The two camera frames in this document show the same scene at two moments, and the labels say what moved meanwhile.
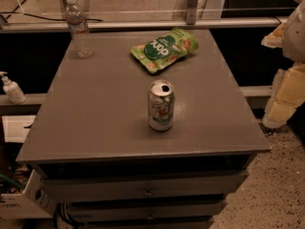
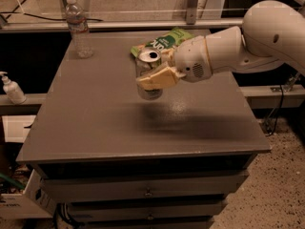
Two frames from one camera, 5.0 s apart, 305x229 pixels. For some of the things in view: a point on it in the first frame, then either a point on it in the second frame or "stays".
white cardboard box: (31, 204) stays
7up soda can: (161, 105) → (149, 63)
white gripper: (295, 35) → (191, 59)
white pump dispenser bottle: (12, 90) stays
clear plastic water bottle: (75, 17) stays
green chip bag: (157, 52) stays
